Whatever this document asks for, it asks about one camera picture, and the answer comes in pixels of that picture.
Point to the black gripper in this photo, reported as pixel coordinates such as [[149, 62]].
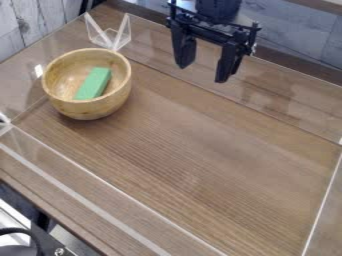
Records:
[[215, 21]]

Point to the green rectangular block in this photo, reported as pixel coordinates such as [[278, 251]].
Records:
[[93, 84]]

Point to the wooden bowl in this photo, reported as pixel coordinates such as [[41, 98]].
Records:
[[64, 75]]

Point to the clear acrylic corner bracket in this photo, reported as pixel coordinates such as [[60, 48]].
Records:
[[109, 38]]

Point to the clear acrylic enclosure wall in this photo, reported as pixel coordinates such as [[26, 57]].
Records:
[[203, 169]]

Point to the black metal bracket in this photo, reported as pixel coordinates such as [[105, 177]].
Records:
[[49, 245]]

